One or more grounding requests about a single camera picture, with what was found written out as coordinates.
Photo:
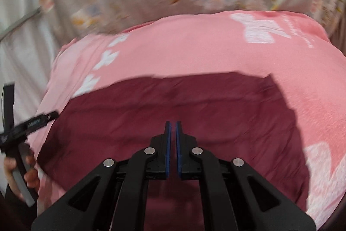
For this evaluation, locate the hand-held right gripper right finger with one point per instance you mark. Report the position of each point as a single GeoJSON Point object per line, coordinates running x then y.
{"type": "Point", "coordinates": [179, 149]}

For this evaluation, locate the person's left hand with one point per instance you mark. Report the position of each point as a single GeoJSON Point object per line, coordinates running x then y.
{"type": "Point", "coordinates": [31, 177]}

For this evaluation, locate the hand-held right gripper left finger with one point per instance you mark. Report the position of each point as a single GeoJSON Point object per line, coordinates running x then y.
{"type": "Point", "coordinates": [168, 149]}

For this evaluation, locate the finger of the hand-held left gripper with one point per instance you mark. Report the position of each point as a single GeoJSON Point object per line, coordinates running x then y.
{"type": "Point", "coordinates": [50, 116]}

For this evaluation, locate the maroon puffer jacket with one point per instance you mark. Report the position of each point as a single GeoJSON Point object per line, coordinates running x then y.
{"type": "Point", "coordinates": [189, 106]}

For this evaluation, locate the pink patterned blanket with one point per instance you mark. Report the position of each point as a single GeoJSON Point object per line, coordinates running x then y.
{"type": "Point", "coordinates": [202, 49]}

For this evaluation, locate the metal curtain rail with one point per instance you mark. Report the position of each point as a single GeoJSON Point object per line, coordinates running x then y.
{"type": "Point", "coordinates": [20, 22]}

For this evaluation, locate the white satin curtain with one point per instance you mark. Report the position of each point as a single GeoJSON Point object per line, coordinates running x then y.
{"type": "Point", "coordinates": [24, 57]}

